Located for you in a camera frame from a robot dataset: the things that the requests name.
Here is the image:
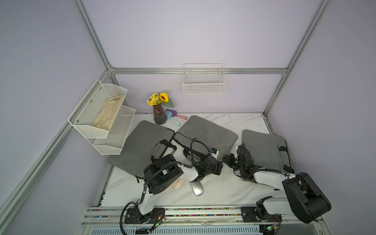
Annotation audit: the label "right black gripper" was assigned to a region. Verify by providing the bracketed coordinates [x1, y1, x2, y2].
[222, 153, 244, 171]

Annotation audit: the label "grey laptop bag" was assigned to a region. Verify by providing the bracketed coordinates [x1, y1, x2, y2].
[174, 115, 238, 162]
[108, 120, 175, 179]
[242, 130, 295, 174]

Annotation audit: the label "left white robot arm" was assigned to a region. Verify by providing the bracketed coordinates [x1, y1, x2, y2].
[130, 148, 221, 216]

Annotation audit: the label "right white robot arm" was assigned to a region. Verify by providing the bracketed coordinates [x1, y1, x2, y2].
[222, 144, 332, 224]

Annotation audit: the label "silver computer mouse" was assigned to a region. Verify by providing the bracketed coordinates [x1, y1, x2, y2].
[190, 182, 204, 196]

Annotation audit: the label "pink computer mouse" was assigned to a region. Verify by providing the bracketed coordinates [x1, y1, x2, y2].
[171, 179, 186, 190]

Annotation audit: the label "purple toy shovel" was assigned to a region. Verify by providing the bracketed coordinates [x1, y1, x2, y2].
[166, 109, 188, 120]

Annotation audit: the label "light blue toy shovel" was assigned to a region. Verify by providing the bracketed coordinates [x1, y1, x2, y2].
[165, 111, 181, 126]

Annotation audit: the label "dark glass vase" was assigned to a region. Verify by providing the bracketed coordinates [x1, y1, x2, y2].
[153, 103, 167, 125]

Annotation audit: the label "yellow artificial sunflowers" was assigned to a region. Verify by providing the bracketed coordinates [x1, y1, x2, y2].
[147, 92, 175, 108]

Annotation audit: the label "beige cloth in shelf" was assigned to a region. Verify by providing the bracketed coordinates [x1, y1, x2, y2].
[92, 95, 125, 131]

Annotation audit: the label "white two-tier mesh shelf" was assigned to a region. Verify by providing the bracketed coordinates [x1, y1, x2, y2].
[68, 80, 136, 155]

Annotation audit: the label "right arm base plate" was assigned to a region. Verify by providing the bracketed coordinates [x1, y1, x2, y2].
[240, 207, 282, 223]

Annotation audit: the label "aluminium frame rails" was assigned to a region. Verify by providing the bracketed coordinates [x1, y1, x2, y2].
[1, 1, 331, 234]

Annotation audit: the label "white wire wall basket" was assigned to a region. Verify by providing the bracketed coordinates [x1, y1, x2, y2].
[183, 63, 227, 95]

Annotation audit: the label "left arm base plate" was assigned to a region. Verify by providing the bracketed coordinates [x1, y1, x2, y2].
[124, 207, 165, 224]

